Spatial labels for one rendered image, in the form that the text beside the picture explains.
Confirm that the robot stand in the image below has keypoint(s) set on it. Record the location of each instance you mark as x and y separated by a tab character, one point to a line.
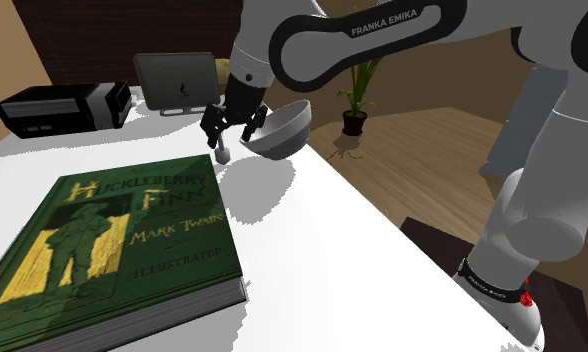
435	239

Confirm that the black and grey appliance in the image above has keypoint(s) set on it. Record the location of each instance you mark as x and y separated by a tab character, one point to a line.
55	109

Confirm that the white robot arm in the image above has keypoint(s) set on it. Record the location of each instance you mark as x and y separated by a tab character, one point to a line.
542	146

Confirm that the green hardcover book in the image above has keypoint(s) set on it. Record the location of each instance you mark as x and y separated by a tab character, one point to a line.
108	244

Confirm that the dark brown wooden cabinet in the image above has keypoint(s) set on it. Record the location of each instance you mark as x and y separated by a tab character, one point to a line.
128	29

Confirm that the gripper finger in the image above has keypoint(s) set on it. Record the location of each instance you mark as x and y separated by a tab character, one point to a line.
212	124
255	128

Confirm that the yellow-green cushion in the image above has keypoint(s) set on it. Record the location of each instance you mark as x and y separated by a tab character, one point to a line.
223	73

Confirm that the small white peg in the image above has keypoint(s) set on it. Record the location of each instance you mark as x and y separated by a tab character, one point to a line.
222	155

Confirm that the green potted plant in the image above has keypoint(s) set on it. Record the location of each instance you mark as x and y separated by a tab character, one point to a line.
355	97

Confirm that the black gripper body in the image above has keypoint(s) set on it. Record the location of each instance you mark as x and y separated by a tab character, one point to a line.
243	100

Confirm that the grey tablet on stand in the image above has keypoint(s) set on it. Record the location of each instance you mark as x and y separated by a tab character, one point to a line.
177	80

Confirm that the white bowl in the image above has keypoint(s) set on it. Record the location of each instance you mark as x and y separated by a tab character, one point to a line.
284	131

